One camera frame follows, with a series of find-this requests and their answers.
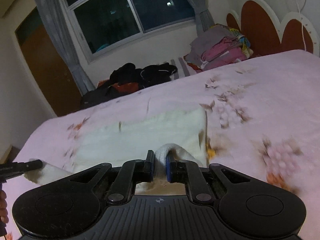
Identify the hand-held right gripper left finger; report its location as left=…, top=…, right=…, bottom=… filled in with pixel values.
left=69, top=150, right=155, bottom=204

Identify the person's left hand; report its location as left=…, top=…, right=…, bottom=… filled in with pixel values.
left=0, top=189, right=9, bottom=223

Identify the brown wooden door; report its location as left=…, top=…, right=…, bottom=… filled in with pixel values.
left=14, top=7, right=83, bottom=117

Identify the pink floral bed sheet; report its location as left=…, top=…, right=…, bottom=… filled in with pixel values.
left=4, top=49, right=320, bottom=240

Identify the red and white headboard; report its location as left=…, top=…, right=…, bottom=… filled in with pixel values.
left=226, top=0, right=320, bottom=58

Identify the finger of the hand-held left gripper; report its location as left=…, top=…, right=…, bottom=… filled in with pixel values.
left=0, top=158, right=43, bottom=180

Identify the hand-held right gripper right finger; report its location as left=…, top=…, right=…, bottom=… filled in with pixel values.
left=166, top=153, right=250, bottom=203

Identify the grey curtain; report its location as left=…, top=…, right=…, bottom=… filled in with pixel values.
left=32, top=0, right=96, bottom=96
left=173, top=0, right=216, bottom=41

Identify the white cable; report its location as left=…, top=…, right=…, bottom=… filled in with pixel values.
left=296, top=0, right=310, bottom=53

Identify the stack of folded clothes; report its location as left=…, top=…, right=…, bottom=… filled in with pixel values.
left=184, top=23, right=255, bottom=73

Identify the striped bed sheet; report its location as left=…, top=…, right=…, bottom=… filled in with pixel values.
left=160, top=56, right=202, bottom=81

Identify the sliding glass window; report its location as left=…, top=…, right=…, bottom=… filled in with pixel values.
left=58, top=0, right=198, bottom=61

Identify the white knit sweater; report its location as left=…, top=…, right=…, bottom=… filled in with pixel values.
left=24, top=108, right=210, bottom=196

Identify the pile of dark clothes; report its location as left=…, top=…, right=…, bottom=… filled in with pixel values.
left=79, top=62, right=179, bottom=109

